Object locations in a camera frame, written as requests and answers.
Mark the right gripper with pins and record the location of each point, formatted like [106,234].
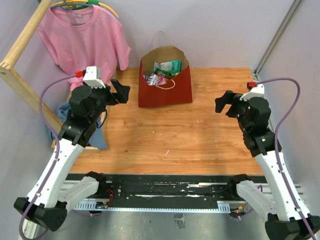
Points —
[228,98]

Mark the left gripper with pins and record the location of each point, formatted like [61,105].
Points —
[121,96]

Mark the red paper bag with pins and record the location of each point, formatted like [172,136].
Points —
[177,91]

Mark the teal candy packet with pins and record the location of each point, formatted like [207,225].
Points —
[172,67]

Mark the purple candy packet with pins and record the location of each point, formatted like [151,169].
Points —
[157,79]

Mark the green candy packet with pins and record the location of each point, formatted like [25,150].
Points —
[168,75]

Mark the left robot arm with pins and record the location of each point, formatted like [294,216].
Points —
[46,205]

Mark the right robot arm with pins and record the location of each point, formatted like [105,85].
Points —
[286,217]

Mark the blue cloth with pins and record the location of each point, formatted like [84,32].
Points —
[83,129]

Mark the pink t-shirt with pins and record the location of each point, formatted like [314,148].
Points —
[92,36]

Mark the yellow green hanger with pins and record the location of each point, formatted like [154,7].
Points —
[82,4]

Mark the wooden clothes rack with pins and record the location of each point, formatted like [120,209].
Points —
[21,127]

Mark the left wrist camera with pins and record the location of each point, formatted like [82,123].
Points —
[92,77]

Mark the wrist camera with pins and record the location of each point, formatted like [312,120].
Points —
[92,77]
[254,90]

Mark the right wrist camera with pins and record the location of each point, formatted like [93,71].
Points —
[254,90]

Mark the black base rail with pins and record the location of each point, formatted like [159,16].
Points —
[172,193]

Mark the aluminium frame post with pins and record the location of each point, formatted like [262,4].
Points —
[294,7]

